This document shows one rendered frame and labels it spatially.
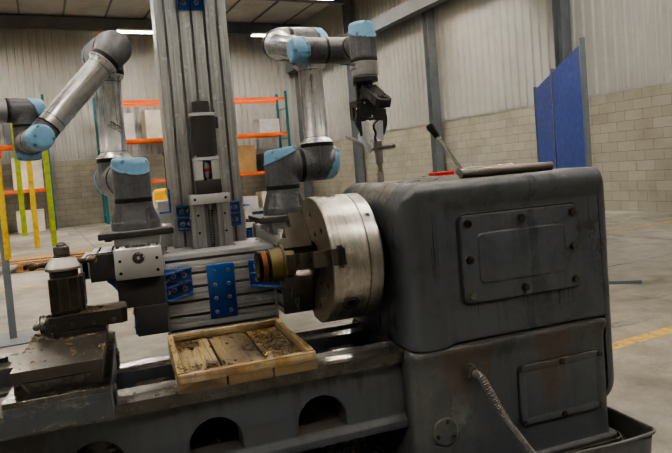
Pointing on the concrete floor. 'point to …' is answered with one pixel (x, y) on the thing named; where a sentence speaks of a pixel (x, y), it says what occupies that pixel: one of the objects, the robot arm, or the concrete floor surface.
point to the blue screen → (566, 117)
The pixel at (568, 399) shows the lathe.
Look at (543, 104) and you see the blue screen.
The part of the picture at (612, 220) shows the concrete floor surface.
